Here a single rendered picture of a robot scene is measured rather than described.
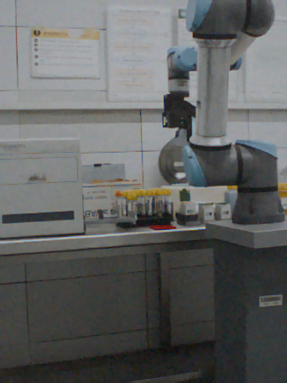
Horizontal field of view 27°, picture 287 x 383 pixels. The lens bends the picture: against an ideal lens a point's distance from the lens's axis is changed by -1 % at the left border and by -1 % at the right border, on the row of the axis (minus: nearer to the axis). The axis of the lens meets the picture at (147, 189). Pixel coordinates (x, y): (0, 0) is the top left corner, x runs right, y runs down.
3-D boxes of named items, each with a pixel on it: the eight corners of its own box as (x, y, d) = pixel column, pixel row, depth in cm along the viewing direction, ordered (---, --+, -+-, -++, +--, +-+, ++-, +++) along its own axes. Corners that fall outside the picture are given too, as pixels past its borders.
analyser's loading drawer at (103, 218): (72, 228, 184) (72, 211, 183) (67, 226, 190) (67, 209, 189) (135, 224, 190) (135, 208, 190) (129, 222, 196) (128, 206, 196)
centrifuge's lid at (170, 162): (157, 134, 249) (154, 138, 257) (161, 194, 247) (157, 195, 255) (207, 133, 252) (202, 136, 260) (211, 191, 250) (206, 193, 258)
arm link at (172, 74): (168, 45, 194) (164, 50, 202) (170, 79, 194) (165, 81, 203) (192, 45, 195) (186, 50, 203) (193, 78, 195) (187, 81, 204)
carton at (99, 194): (79, 224, 213) (77, 182, 212) (63, 217, 240) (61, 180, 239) (144, 220, 221) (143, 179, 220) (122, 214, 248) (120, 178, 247)
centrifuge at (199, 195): (172, 220, 219) (172, 186, 219) (158, 213, 249) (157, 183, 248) (235, 216, 224) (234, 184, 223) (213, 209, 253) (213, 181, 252)
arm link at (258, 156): (285, 185, 163) (284, 137, 162) (238, 188, 161) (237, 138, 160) (269, 184, 175) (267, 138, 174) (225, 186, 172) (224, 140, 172)
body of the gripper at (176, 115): (162, 130, 202) (161, 94, 202) (185, 129, 205) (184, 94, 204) (170, 128, 195) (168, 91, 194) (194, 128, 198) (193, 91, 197)
